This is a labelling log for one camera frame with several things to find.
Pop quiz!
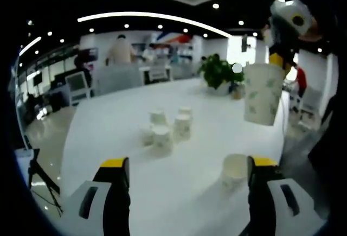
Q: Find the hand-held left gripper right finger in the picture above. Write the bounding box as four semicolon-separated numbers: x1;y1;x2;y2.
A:
238;155;330;236

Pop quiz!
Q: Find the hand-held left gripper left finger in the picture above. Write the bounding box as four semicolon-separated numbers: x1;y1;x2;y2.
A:
61;157;132;236

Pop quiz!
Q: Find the clear plastic cup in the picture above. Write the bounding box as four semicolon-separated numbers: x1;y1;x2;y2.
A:
243;62;284;126

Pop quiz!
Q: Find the small brown container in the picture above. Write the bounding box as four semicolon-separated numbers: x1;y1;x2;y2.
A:
232;84;245;100

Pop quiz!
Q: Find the green potted plant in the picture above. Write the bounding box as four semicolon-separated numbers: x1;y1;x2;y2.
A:
197;53;245;95

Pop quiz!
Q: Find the white table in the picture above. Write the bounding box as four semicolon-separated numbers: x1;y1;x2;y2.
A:
61;77;290;236

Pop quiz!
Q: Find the black tripod stand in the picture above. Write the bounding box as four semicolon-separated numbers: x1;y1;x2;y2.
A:
25;149;63;218

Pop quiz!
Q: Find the white storage shelf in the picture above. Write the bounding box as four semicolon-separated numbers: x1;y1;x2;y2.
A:
168;43;196;65

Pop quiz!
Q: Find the grey desk partition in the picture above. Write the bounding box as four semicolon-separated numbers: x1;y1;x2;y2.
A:
93;64;143;95

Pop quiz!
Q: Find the white office chair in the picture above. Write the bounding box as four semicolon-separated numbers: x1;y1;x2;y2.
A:
148;62;168;82

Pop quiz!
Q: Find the curved ceiling strip light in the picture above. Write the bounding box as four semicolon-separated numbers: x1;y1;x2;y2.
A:
77;11;233;38

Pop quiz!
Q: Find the red blue wall graphic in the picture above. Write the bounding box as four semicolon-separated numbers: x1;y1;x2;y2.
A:
156;31;195;44

